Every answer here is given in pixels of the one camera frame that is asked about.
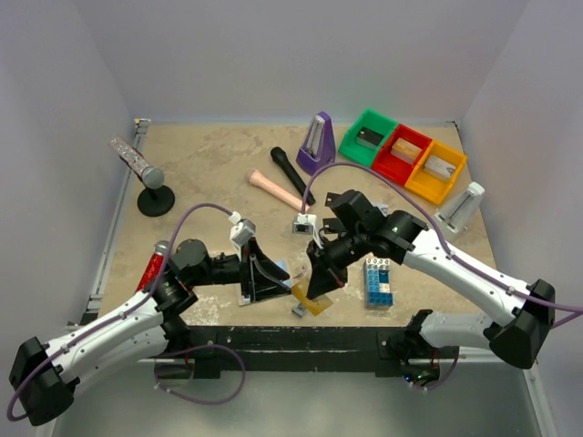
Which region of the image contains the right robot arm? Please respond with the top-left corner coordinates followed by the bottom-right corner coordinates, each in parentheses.
top-left (306, 190), bottom-right (556, 369)

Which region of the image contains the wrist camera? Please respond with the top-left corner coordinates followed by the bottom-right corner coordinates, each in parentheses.
top-left (229, 211), bottom-right (256, 260)
top-left (291, 213), bottom-right (322, 247)

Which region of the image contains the glitter microphone on stand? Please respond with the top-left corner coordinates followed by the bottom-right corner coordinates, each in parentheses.
top-left (108, 137), bottom-right (165, 189)

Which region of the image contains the grey truss beam piece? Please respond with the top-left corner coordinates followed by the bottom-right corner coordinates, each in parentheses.
top-left (291, 303), bottom-right (306, 318)

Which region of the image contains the aluminium frame rail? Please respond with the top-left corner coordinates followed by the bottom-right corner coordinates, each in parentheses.
top-left (66, 118), bottom-right (151, 330)

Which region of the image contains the gold credit card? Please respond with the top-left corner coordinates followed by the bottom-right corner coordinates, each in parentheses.
top-left (291, 279), bottom-right (333, 316)

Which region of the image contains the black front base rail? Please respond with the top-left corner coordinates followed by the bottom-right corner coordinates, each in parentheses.
top-left (162, 326), bottom-right (458, 379)

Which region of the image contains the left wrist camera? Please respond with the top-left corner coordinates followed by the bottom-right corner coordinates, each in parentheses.
top-left (229, 211), bottom-right (256, 260)

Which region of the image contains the white card in yellow bin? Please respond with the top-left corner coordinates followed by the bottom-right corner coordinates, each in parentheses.
top-left (424, 155), bottom-right (457, 181)

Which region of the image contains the beige card holder wallet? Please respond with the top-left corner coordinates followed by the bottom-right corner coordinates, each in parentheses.
top-left (238, 259), bottom-right (307, 306)

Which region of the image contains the black credit card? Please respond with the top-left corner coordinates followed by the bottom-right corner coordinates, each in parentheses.
top-left (325, 192), bottom-right (339, 207)

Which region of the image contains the green storage bin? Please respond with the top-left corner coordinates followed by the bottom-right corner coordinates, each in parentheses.
top-left (339, 108), bottom-right (399, 168)

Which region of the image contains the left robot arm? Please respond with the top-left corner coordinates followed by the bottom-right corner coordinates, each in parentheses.
top-left (9, 239), bottom-right (291, 426)

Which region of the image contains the pink microphone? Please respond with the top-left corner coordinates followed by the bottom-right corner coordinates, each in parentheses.
top-left (247, 169), bottom-right (302, 212)

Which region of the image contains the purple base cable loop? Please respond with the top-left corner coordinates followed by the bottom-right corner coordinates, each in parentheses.
top-left (153, 343), bottom-right (247, 404)

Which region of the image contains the red glitter microphone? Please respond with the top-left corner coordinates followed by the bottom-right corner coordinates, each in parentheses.
top-left (136, 240), bottom-right (169, 292)

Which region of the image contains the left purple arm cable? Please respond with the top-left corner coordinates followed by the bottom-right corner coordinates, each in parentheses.
top-left (5, 202), bottom-right (238, 421)

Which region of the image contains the black round microphone stand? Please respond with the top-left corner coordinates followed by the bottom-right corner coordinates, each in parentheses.
top-left (137, 185), bottom-right (175, 218)

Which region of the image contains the black microphone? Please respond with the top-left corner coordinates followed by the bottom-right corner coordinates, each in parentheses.
top-left (270, 147), bottom-right (306, 198)

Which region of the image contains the purple metronome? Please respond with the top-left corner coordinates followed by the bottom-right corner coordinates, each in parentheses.
top-left (296, 111), bottom-right (336, 175)

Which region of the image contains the red storage bin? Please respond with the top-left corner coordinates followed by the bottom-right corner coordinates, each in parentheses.
top-left (372, 124), bottom-right (432, 186)

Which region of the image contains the yellow storage bin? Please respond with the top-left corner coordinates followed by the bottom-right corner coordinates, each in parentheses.
top-left (405, 140), bottom-right (467, 205)

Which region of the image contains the blue toy brick block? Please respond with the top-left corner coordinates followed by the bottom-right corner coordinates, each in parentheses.
top-left (363, 258), bottom-right (394, 309)

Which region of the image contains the white metronome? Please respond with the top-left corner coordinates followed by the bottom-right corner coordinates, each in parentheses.
top-left (434, 182), bottom-right (485, 242)

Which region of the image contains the tan card in red bin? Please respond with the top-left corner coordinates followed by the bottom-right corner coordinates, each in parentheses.
top-left (391, 138), bottom-right (423, 165)

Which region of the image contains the white VIP credit card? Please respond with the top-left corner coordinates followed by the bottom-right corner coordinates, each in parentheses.
top-left (372, 202), bottom-right (388, 216)

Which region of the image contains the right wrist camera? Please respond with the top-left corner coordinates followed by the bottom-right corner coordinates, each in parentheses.
top-left (291, 213), bottom-right (322, 247)

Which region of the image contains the black card in green bin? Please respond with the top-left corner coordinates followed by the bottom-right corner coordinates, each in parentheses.
top-left (355, 127), bottom-right (384, 149)

